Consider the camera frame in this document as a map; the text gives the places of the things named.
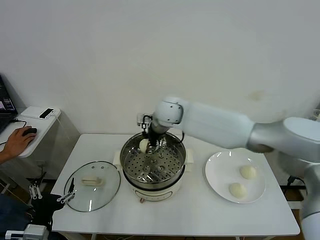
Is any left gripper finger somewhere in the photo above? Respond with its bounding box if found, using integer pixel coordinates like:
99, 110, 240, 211
28, 180, 43, 200
56, 176, 77, 204

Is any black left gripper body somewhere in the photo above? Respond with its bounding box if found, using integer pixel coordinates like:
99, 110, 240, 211
30, 193, 65, 229

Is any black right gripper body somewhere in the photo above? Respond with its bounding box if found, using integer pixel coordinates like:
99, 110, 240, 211
147, 123, 161, 147

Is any white steamed baozi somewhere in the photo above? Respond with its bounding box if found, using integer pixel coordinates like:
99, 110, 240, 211
139, 139, 151, 154
228, 182, 248, 199
239, 164, 258, 180

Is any glass lid with cream handle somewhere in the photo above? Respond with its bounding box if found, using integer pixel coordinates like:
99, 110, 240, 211
63, 160, 122, 213

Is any black computer mouse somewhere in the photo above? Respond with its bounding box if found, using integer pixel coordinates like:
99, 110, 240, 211
22, 127, 38, 137

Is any person's forearm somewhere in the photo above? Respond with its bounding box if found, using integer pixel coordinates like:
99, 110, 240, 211
0, 149, 11, 165

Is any stainless steel steamer basket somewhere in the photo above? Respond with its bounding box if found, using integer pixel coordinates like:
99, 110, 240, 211
113, 129, 195, 185

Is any person's hand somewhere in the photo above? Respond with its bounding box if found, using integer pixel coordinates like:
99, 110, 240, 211
4, 126, 37, 160

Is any blue jeans leg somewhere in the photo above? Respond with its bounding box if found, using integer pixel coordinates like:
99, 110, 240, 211
0, 193, 35, 236

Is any cream electric pot base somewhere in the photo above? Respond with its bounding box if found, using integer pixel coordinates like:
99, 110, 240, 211
114, 159, 195, 205

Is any white round plate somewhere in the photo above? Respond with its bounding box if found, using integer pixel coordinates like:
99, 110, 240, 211
204, 150, 266, 205

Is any small black and white device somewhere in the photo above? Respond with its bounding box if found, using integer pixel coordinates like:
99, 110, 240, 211
39, 108, 55, 120

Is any flat white box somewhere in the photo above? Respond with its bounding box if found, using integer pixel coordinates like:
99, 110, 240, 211
20, 106, 62, 120

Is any black laptop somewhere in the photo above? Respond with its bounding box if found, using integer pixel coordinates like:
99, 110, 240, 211
0, 73, 20, 135

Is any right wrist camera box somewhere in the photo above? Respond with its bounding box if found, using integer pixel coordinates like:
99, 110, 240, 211
136, 113, 154, 131

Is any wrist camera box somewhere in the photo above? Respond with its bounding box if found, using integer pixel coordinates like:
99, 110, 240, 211
136, 113, 154, 131
4, 224, 50, 240

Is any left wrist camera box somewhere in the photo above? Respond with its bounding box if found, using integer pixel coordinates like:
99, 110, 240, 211
4, 224, 50, 240

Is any black mouse cable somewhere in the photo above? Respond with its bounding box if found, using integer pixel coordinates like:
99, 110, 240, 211
0, 118, 28, 146

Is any black cable with adapter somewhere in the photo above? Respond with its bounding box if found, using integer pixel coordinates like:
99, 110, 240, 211
287, 174, 308, 198

